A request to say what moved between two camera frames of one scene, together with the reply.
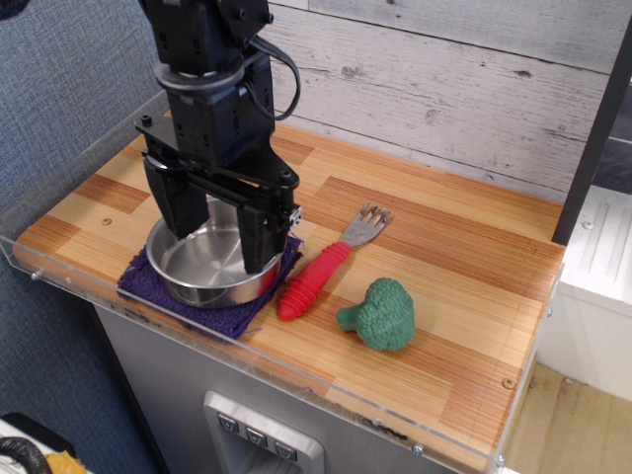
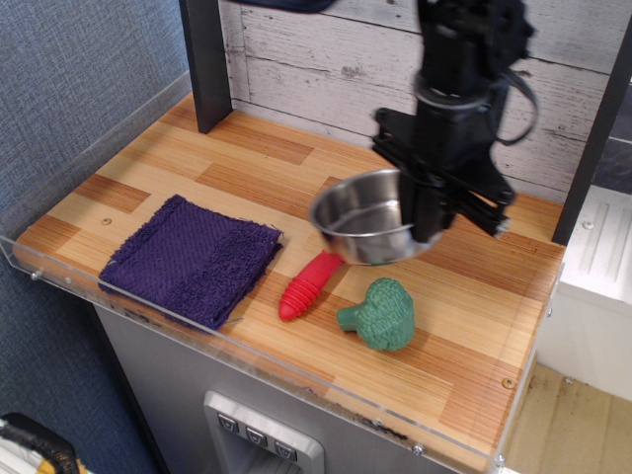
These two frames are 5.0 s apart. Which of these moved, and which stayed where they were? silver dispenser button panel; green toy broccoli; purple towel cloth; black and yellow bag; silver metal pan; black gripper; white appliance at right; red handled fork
Moved: silver metal pan; black gripper; purple towel cloth
Stayed: black and yellow bag; silver dispenser button panel; green toy broccoli; white appliance at right; red handled fork
